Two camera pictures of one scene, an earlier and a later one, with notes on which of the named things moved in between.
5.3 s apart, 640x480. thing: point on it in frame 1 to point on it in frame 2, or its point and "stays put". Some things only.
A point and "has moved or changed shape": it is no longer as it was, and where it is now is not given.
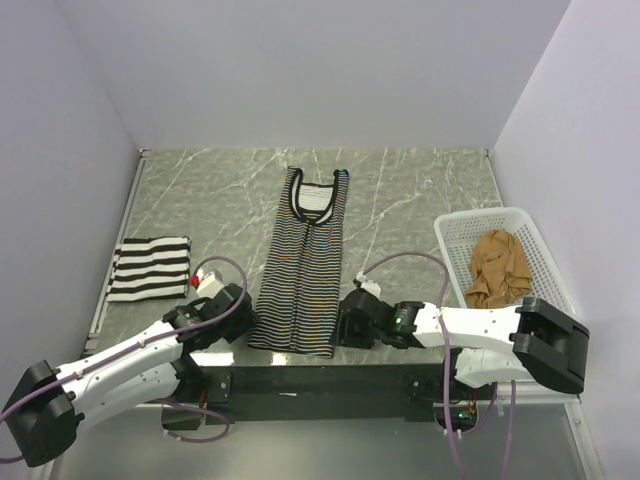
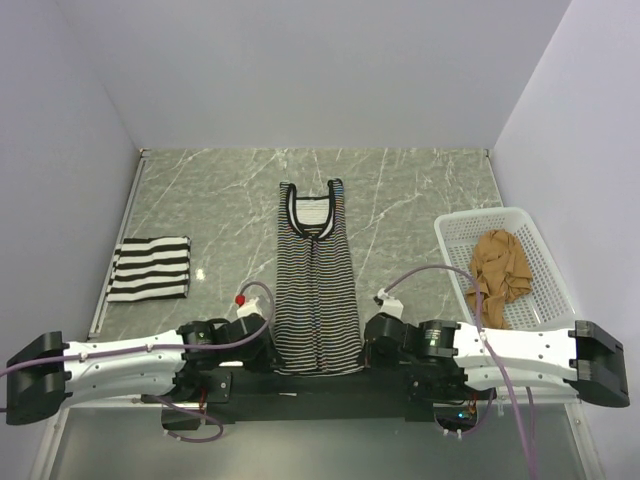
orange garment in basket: [500, 272] stays put
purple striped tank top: [297, 299] has moved or changed shape
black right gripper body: [355, 335] to [379, 358]
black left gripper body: [232, 330] to [257, 358]
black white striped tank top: [151, 268] stays put
